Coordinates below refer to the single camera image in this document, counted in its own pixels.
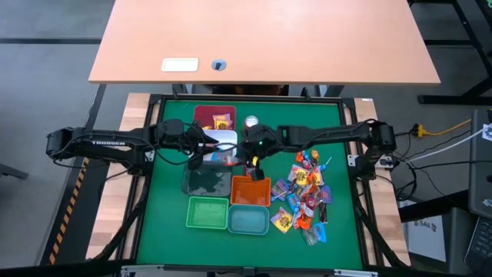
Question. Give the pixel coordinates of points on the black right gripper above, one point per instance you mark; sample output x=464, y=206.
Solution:
x=255, y=155

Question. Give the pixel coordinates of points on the orange black hazard tape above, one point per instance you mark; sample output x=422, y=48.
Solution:
x=66, y=215

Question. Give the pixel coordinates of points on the grey metal mounting plate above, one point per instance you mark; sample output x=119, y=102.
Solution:
x=150, y=155
x=352, y=160

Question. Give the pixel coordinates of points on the teal plastic bin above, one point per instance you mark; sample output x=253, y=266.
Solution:
x=248, y=220

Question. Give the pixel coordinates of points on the white plastic bin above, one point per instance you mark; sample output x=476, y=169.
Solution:
x=227, y=136

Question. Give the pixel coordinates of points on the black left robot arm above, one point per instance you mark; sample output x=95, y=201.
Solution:
x=107, y=143

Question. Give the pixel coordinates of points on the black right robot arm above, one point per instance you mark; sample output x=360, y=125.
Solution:
x=326, y=134

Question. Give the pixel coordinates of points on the white candy wrapper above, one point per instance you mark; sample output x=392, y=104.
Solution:
x=307, y=209

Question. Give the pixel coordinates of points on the clear plastic bin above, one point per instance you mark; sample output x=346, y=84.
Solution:
x=209, y=182

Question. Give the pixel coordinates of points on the black keyboard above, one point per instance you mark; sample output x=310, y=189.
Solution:
x=479, y=240

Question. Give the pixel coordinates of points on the clear candy packet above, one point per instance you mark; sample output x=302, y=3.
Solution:
x=309, y=237

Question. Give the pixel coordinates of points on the tan wooden desk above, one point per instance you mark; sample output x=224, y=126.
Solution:
x=269, y=38

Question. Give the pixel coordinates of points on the dark grey computer case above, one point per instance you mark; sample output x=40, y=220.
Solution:
x=480, y=165

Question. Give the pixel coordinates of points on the black table frame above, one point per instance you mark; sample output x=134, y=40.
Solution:
x=250, y=97

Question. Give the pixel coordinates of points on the white rectangular desk plate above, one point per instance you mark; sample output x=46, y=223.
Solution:
x=180, y=65

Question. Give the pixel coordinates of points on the pink wrapped lollipop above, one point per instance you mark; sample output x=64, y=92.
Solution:
x=310, y=201
x=306, y=164

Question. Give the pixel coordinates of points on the black desk leg frame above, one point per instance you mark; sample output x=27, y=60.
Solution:
x=446, y=99

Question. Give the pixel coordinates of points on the white cardboard box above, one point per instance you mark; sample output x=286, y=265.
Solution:
x=424, y=234

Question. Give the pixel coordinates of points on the brown Tootsie roll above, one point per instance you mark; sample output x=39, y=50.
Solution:
x=323, y=212

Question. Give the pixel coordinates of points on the orange plastic bin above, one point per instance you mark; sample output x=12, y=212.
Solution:
x=246, y=192

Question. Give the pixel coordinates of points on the black side table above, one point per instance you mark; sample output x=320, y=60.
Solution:
x=434, y=204

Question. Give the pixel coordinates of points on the purple multicolour candy packet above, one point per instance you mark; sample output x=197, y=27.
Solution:
x=325, y=194
x=280, y=189

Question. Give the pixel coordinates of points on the blue Haribo candy packet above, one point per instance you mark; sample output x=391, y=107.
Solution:
x=219, y=157

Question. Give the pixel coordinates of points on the orange white candy packet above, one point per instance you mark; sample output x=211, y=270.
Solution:
x=308, y=190

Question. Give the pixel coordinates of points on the blue lollipop white stick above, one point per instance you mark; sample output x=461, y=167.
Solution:
x=324, y=166

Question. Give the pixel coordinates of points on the green slotted plastic basket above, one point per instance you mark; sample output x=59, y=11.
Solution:
x=207, y=212

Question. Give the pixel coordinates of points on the black chair base leg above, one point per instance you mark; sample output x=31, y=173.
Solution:
x=11, y=171

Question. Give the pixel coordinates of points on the yellow orange wrapped candy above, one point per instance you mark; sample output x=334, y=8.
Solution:
x=315, y=155

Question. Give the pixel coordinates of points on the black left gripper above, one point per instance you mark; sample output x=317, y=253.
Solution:
x=194, y=140

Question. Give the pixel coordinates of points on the dark red plastic bin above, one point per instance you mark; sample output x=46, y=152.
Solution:
x=201, y=115

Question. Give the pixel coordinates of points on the silver metal bracket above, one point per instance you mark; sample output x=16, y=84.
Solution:
x=142, y=270
x=355, y=273

